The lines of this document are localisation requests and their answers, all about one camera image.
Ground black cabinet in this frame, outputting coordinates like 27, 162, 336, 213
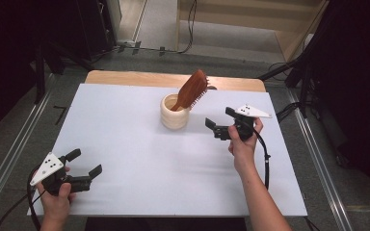
75, 0, 118, 62

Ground person's right hand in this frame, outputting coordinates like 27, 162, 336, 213
228, 118, 264, 176

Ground right hand-held gripper black cable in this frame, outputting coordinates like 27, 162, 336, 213
252, 127, 272, 191

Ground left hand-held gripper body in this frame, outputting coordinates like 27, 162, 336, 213
29, 152, 93, 196

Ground black metal stand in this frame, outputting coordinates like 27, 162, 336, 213
33, 39, 94, 104
258, 57, 313, 119

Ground black floor cables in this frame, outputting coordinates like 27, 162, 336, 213
275, 101, 301, 123

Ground light wooden table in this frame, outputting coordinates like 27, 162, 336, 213
84, 70, 267, 93

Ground white board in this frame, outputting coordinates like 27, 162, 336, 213
27, 83, 308, 218

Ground hand-held gripper black cable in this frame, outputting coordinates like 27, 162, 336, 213
252, 127, 272, 191
0, 165, 43, 231

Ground person's dark clothing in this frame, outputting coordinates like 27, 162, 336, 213
85, 217, 249, 231

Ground thin black hanging cable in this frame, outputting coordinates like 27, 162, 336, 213
177, 0, 198, 54

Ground left hand-held gripper black cable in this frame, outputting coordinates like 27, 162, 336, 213
0, 165, 43, 231

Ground cream ribbed wooden cup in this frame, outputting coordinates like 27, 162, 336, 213
159, 92, 192, 131

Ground light wooden platform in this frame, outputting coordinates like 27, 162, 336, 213
175, 0, 330, 63

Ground aluminium floor rail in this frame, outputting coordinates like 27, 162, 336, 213
0, 73, 57, 222
283, 88, 355, 231

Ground brown wooden hairbrush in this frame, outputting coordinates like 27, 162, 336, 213
170, 68, 210, 113

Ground person's left hand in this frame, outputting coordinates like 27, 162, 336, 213
38, 183, 77, 219

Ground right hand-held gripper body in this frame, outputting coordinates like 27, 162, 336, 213
213, 104, 273, 141

